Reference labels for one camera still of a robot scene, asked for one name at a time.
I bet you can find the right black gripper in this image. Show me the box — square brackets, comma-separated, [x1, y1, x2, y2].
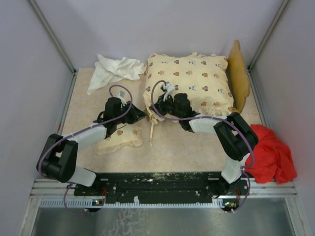
[149, 93, 182, 119]

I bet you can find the red cloth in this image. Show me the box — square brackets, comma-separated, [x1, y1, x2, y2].
[246, 124, 297, 184]

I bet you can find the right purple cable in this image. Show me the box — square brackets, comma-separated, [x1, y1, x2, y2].
[150, 80, 255, 173]

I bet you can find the small cream print pillow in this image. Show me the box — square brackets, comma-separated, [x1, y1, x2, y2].
[93, 125, 143, 155]

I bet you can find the left aluminium frame post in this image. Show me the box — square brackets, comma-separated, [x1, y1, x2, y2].
[27, 0, 78, 74]

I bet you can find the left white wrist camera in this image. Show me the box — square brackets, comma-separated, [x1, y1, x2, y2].
[116, 91, 127, 106]

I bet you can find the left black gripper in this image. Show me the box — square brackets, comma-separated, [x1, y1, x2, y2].
[115, 100, 148, 124]

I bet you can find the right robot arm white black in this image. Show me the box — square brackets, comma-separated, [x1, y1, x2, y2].
[151, 93, 259, 195]

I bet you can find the cream animal print cushion cover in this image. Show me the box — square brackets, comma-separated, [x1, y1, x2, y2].
[143, 53, 234, 125]

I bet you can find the right aluminium frame post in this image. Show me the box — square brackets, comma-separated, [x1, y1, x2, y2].
[247, 0, 291, 72]

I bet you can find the white cloth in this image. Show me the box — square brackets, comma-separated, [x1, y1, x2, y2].
[87, 54, 145, 95]

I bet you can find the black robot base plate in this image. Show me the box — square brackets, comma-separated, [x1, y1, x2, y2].
[74, 172, 248, 204]

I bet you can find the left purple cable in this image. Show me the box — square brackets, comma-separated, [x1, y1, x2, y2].
[36, 85, 133, 214]

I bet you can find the white slotted cable duct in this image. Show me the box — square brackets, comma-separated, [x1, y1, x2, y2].
[39, 198, 231, 209]

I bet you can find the wooden pet bed frame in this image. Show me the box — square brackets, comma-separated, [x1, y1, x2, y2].
[227, 40, 251, 113]

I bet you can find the purple cable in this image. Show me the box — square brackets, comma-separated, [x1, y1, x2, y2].
[36, 85, 133, 214]
[150, 80, 255, 173]

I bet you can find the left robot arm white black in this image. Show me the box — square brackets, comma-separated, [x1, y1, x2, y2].
[36, 97, 146, 195]

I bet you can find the aluminium frame post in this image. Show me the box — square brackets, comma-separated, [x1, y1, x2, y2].
[27, 0, 78, 74]
[247, 0, 291, 72]

